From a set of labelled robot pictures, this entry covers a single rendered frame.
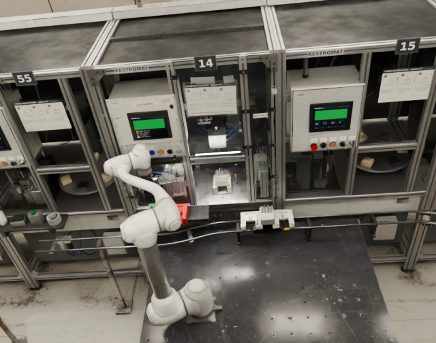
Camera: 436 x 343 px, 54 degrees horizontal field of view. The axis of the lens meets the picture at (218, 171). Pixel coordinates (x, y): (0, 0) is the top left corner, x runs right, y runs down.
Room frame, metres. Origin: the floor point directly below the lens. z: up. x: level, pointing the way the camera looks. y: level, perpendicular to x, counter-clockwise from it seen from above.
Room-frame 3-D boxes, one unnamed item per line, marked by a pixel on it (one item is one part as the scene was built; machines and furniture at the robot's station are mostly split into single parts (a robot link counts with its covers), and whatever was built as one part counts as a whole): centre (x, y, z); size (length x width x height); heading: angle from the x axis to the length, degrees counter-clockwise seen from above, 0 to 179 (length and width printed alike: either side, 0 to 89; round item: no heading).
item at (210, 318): (1.54, 0.19, 0.71); 0.22 x 0.18 x 0.06; 85
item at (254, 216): (2.08, -0.30, 0.84); 0.36 x 0.14 x 0.10; 85
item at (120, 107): (2.39, 0.40, 1.60); 0.42 x 0.29 x 0.46; 85
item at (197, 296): (1.54, 0.22, 0.85); 0.18 x 0.16 x 0.22; 109
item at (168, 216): (1.64, 0.29, 1.44); 0.18 x 0.14 x 0.13; 19
